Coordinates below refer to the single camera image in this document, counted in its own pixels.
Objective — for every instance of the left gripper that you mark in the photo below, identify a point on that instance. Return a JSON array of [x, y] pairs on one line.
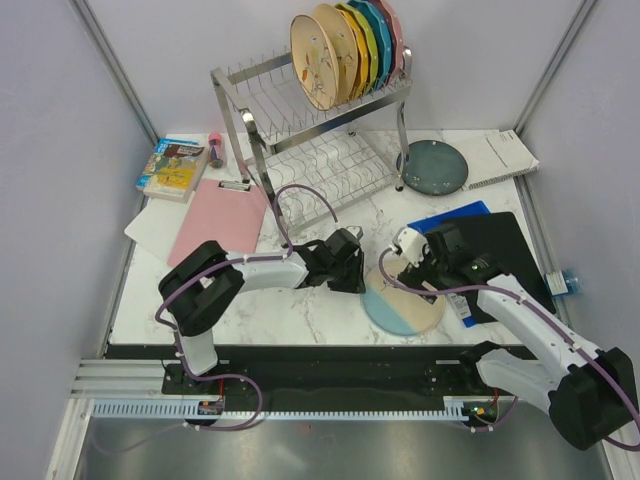
[[354, 284]]

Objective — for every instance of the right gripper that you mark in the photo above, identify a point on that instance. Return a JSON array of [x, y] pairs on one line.
[[413, 275]]

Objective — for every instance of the cream and blue plate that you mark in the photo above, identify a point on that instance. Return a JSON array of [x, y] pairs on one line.
[[399, 312]]

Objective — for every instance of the dark blue-grey plate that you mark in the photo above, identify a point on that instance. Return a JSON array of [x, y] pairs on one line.
[[434, 168]]

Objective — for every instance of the beige bird plate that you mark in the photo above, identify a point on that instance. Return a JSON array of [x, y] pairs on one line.
[[343, 42], [314, 62]]

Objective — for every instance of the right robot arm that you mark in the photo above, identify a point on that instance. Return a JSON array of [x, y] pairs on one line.
[[587, 393]]

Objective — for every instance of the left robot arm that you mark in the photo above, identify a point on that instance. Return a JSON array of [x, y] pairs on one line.
[[200, 289]]

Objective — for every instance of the steel two-tier dish rack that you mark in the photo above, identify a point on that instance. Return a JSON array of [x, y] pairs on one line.
[[314, 161]]

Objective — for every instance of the blue folder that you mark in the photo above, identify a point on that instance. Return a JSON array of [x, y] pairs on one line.
[[422, 226]]

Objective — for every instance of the black clipboard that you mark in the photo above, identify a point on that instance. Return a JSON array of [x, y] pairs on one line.
[[499, 236]]

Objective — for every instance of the white spiral notebook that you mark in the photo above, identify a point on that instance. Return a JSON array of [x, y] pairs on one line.
[[495, 158]]

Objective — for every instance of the blue clip object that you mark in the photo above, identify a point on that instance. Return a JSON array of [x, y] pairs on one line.
[[562, 282]]

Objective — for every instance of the pink clipboard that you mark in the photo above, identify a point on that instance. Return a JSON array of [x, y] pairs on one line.
[[228, 212]]

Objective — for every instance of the pink capped tube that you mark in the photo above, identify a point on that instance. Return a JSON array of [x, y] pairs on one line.
[[217, 155]]

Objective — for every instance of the white paper sheet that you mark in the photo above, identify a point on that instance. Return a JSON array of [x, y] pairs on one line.
[[156, 227]]

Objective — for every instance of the pink dotted plate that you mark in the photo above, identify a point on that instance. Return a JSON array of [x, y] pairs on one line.
[[397, 36]]

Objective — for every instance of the illustrated book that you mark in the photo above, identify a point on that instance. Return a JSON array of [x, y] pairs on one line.
[[173, 170]]

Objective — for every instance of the green scalloped plate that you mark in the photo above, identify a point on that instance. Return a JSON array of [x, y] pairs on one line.
[[372, 45]]

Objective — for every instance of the yellow dotted plate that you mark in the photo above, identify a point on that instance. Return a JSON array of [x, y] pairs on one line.
[[363, 59]]

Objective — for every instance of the teal dotted plate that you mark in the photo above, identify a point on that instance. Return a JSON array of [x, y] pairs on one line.
[[382, 35]]

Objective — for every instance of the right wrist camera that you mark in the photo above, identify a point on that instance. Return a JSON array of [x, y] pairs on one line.
[[410, 245]]

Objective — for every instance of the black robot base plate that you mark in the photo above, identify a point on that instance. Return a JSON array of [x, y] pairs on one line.
[[325, 377]]

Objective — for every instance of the white cable duct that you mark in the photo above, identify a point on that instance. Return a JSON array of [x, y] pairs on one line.
[[451, 410]]

